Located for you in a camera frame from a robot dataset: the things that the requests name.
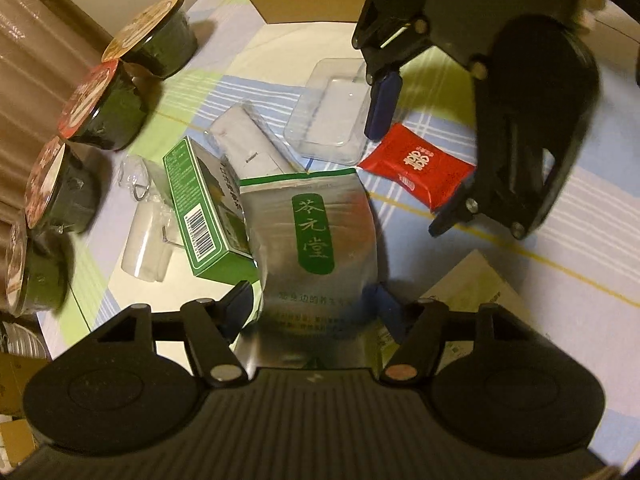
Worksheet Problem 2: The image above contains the red snack packet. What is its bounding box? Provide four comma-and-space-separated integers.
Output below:
358, 124, 475, 211

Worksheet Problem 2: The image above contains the silver green leaf tea bag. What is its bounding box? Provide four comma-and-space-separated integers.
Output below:
235, 168, 381, 373

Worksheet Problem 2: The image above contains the clear plastic tray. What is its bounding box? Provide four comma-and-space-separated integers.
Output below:
284, 58, 370, 166

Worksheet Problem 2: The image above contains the flat white box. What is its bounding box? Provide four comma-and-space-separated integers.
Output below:
378, 250, 533, 373

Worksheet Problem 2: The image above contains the clear plastic wrapped white item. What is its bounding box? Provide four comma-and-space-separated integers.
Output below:
118, 155, 183, 283

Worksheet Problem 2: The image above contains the green small box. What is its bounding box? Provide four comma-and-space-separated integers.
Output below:
163, 136, 259, 285

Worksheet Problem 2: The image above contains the checkered tablecloth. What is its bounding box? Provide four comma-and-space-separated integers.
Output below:
39, 0, 639, 466

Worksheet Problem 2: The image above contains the white cylinder in plastic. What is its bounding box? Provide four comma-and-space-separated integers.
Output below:
206, 101, 305, 179

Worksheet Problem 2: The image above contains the dark-lid noodle bowl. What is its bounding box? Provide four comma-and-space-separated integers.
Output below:
4, 216, 67, 318

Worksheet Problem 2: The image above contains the red-lid noodle bowl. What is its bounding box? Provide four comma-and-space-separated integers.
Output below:
58, 60, 149, 151
25, 136, 101, 233

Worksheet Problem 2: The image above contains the orange-lid noodle bowl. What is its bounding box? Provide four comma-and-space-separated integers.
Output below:
101, 0, 198, 79

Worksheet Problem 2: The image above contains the beige curtain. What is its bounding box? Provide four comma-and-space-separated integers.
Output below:
1, 0, 108, 224

